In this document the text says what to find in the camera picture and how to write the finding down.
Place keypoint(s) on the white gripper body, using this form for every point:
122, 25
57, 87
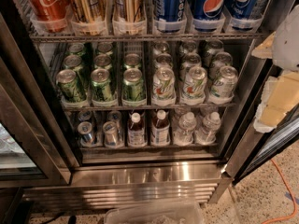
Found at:
287, 41

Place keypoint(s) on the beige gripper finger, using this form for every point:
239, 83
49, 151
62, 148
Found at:
279, 96
264, 50

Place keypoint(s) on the white 7up can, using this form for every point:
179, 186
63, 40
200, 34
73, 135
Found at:
209, 48
224, 82
163, 83
195, 83
187, 47
159, 48

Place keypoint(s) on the white 7up can second-row right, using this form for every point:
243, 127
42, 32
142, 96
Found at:
221, 59

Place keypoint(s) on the white 7up can second-row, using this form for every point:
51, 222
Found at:
221, 59
163, 59
188, 61

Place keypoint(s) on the blue Pepsi can right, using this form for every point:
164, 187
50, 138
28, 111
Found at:
241, 20

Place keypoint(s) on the blue pepsi can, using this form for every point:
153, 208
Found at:
241, 20
168, 14
207, 15

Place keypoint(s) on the blue Pepsi can middle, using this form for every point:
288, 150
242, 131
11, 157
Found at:
207, 15

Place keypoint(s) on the white 7up can second-row middle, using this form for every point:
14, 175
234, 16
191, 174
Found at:
188, 61

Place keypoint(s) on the white 7up can second-row left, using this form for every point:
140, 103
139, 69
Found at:
163, 59

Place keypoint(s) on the blue Pepsi can left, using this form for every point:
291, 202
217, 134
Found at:
168, 14

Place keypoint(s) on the green can second-row right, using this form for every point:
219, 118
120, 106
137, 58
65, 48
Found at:
132, 60

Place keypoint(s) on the green can second-row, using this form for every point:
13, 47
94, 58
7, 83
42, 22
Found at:
132, 60
75, 63
103, 61

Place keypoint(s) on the green can front right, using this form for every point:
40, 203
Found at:
133, 85

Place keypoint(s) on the green can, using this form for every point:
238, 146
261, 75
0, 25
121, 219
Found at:
70, 86
133, 85
77, 49
101, 85
104, 48

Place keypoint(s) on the gold soda can right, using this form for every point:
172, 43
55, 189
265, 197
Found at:
128, 14

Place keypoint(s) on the gold soda can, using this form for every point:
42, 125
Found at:
88, 15
128, 14

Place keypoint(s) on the stainless steel display fridge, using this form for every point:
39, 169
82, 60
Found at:
70, 177

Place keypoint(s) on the green can back middle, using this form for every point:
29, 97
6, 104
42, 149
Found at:
104, 48

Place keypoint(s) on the green can second-row middle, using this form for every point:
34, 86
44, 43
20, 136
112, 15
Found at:
103, 61

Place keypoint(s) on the silver can bottom back right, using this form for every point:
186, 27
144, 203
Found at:
116, 117

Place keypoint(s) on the silver can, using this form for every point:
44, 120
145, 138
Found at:
111, 133
116, 117
86, 131
85, 116

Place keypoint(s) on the green can front middle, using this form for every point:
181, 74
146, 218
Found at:
101, 85

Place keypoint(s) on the silver can bottom front right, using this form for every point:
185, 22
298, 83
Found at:
111, 133

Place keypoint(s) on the gold soda can left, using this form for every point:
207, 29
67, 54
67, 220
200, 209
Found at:
88, 15

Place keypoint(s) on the green can back left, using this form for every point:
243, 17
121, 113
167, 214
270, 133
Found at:
77, 49

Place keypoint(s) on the silver can bottom back left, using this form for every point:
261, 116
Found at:
85, 116

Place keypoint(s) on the green can second-row left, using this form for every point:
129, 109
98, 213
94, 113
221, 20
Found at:
75, 63

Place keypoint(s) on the silver can bottom front left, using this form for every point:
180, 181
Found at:
86, 131

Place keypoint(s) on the green can front left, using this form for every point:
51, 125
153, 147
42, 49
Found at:
70, 86

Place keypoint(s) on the red Coca-Cola can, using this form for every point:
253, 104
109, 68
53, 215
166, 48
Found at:
51, 13

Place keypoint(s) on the clear water bottle right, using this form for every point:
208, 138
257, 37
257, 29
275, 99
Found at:
206, 134

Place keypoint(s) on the clear water bottle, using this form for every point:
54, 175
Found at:
206, 134
183, 134

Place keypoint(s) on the clear water bottle left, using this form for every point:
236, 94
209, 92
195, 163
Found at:
183, 134

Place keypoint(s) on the brown tea bottle right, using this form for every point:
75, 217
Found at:
160, 124

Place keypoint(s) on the brown tea bottle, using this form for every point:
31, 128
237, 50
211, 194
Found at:
160, 124
136, 131

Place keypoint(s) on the brown tea bottle left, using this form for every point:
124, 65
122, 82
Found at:
136, 131

